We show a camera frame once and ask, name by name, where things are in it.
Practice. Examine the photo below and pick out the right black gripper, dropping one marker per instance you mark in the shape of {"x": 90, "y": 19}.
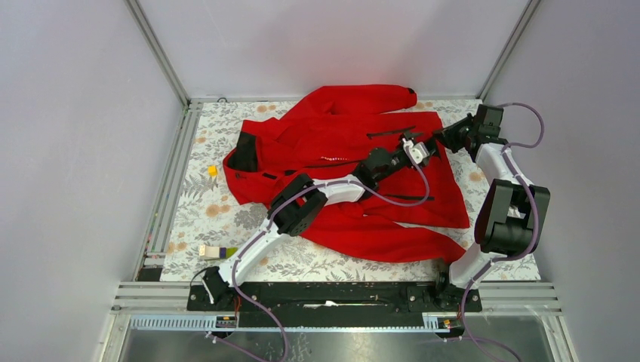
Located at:
{"x": 447, "y": 133}

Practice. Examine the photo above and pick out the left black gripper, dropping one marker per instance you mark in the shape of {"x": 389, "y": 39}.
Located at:
{"x": 409, "y": 136}

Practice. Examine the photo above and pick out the red zip-up jacket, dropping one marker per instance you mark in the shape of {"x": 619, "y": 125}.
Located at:
{"x": 324, "y": 136}

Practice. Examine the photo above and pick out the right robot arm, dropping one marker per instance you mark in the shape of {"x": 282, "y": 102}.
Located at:
{"x": 511, "y": 218}

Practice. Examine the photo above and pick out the floral patterned table mat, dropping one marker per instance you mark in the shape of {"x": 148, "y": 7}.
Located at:
{"x": 208, "y": 214}

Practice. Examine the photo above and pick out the multicoloured block row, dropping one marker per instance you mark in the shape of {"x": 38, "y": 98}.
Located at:
{"x": 206, "y": 252}

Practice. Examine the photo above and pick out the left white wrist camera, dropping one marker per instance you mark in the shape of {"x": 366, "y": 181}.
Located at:
{"x": 417, "y": 153}

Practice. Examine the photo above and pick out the aluminium frame rail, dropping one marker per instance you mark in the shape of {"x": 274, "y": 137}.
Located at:
{"x": 162, "y": 306}

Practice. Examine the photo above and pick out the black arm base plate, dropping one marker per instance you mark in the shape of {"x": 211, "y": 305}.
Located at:
{"x": 320, "y": 305}

